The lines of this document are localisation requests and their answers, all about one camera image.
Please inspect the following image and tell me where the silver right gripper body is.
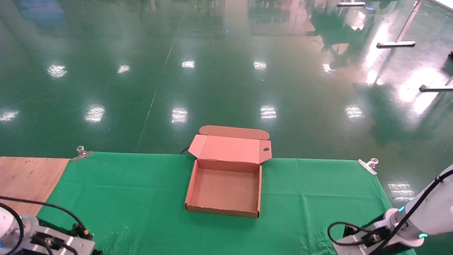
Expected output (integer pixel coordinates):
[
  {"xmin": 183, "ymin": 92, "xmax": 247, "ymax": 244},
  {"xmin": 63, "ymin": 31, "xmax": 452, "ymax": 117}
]
[{"xmin": 332, "ymin": 217, "xmax": 394, "ymax": 255}]

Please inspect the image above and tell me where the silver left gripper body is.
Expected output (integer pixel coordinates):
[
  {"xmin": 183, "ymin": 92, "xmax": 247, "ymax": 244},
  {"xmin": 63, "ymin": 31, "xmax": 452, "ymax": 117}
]
[{"xmin": 21, "ymin": 225, "xmax": 96, "ymax": 255}]

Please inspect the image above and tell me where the open brown cardboard box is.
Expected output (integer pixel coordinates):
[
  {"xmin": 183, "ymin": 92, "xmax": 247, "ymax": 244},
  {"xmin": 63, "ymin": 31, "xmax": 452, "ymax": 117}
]
[{"xmin": 184, "ymin": 125, "xmax": 272, "ymax": 219}]

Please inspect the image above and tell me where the silver metal binder clip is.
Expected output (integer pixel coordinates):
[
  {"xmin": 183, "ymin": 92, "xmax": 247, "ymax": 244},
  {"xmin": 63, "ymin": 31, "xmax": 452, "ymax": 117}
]
[
  {"xmin": 357, "ymin": 158, "xmax": 379, "ymax": 176},
  {"xmin": 72, "ymin": 146, "xmax": 94, "ymax": 163}
]

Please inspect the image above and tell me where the green table cloth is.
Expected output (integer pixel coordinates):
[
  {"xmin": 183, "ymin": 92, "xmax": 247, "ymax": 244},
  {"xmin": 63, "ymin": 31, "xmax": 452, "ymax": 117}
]
[{"xmin": 35, "ymin": 152, "xmax": 416, "ymax": 255}]

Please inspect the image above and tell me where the grey metal stand foot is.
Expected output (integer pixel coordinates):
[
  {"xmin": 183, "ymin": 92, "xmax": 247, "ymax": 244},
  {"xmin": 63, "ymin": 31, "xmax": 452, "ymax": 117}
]
[{"xmin": 419, "ymin": 75, "xmax": 453, "ymax": 93}]

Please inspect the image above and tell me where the metal stand with slanted pole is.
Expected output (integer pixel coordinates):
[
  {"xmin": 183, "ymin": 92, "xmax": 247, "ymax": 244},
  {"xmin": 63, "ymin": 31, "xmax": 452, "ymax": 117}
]
[{"xmin": 376, "ymin": 0, "xmax": 424, "ymax": 49}]

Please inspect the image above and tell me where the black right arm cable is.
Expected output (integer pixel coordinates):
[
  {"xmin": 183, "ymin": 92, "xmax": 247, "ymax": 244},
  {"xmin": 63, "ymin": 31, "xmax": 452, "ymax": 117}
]
[{"xmin": 327, "ymin": 170, "xmax": 453, "ymax": 255}]

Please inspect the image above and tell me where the black cable with yellow band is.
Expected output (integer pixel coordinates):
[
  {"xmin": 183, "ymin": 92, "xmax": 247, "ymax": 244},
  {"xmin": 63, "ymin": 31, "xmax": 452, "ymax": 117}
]
[{"xmin": 0, "ymin": 195, "xmax": 93, "ymax": 238}]

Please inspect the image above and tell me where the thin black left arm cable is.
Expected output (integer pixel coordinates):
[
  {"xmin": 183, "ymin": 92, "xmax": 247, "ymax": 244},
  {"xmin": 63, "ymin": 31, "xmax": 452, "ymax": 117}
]
[{"xmin": 0, "ymin": 202, "xmax": 24, "ymax": 255}]

